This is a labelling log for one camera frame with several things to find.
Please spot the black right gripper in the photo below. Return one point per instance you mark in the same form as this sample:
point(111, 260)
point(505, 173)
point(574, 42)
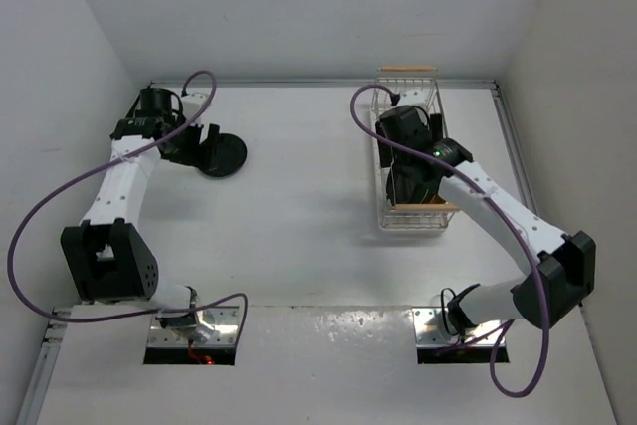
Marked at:
point(435, 126)

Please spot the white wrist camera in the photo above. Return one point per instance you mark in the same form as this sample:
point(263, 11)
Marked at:
point(192, 104)
point(414, 97)

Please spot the glossy black oval plate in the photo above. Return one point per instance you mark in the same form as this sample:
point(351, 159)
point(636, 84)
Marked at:
point(232, 154)

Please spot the white wire dish rack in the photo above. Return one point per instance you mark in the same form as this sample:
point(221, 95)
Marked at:
point(433, 217)

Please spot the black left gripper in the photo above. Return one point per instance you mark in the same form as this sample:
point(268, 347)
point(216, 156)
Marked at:
point(190, 157)

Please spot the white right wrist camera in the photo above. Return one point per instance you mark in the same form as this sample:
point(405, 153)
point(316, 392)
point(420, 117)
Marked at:
point(414, 97)

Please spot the black round plate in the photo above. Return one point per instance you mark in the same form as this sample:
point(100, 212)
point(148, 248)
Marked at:
point(385, 154)

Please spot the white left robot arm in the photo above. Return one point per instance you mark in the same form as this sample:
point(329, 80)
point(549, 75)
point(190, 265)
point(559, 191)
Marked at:
point(107, 257)

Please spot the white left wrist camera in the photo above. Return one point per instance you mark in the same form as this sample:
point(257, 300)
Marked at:
point(192, 104)

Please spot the aluminium table edge rail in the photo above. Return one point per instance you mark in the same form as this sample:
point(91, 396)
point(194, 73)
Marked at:
point(514, 149)

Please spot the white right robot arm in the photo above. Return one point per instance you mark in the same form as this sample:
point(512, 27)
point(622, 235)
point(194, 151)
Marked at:
point(558, 268)

